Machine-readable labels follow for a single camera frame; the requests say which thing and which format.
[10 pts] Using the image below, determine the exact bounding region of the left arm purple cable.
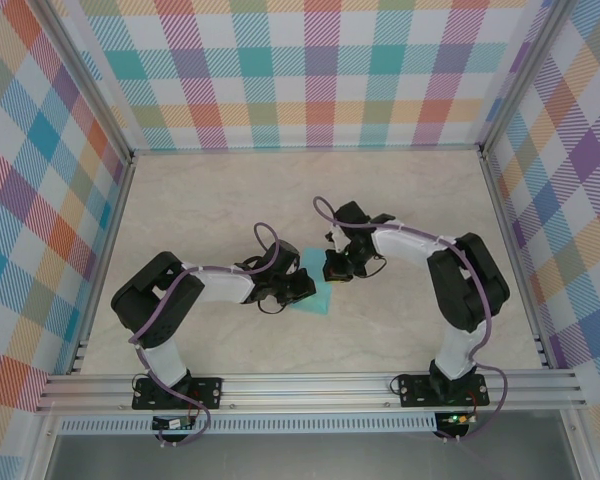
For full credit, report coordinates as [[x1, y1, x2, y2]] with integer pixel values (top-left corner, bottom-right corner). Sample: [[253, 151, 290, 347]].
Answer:
[[129, 222, 284, 448]]

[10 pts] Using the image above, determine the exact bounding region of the light blue cloth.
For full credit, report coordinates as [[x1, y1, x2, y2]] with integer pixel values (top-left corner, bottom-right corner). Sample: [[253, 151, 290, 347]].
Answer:
[[289, 247, 332, 317]]

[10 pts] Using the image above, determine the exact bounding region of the aluminium side rail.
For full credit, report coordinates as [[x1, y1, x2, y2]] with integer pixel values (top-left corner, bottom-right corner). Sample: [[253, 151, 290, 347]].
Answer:
[[68, 153, 137, 376], [478, 149, 557, 371]]

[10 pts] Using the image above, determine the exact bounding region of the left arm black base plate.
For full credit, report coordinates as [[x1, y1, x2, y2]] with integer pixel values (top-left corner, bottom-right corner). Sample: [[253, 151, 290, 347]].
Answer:
[[131, 375, 225, 411]]

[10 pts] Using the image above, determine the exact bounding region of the gripper thin black wire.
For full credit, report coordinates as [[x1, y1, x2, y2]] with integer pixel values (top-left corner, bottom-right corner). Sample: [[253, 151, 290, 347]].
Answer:
[[257, 294, 289, 315], [354, 252, 389, 281]]

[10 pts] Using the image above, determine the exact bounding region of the green circuit board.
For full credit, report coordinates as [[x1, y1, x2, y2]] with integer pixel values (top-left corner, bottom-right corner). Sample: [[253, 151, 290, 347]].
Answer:
[[152, 416, 197, 432]]

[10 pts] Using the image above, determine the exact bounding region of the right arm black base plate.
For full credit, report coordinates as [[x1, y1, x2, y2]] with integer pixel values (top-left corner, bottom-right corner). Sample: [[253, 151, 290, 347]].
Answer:
[[397, 372, 491, 409]]

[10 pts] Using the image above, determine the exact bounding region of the slotted grey cable duct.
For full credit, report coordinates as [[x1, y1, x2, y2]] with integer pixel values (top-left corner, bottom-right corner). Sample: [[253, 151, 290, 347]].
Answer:
[[58, 412, 439, 435]]

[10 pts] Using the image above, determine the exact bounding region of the wide aluminium mounting rail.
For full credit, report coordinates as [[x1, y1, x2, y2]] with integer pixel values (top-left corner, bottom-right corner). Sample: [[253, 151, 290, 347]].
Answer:
[[34, 368, 589, 414]]

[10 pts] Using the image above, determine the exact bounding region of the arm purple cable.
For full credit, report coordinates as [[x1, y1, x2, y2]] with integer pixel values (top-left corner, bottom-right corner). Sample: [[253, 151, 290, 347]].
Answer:
[[312, 196, 510, 444], [129, 222, 284, 448]]

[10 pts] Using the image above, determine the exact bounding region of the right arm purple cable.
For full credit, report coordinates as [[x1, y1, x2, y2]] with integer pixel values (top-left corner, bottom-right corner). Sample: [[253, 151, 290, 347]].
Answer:
[[312, 196, 510, 444]]

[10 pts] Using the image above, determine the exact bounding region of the left gripper thin black wire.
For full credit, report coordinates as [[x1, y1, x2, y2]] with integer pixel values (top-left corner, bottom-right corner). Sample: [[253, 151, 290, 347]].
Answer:
[[257, 294, 289, 315]]

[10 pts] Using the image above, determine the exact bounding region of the right gripper thin black wire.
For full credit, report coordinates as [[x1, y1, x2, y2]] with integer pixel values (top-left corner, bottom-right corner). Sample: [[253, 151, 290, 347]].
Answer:
[[354, 252, 389, 281]]

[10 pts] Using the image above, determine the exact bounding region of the aluminium corner post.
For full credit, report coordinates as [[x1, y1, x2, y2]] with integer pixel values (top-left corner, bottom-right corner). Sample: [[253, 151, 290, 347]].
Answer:
[[33, 0, 135, 164], [478, 0, 577, 157]]

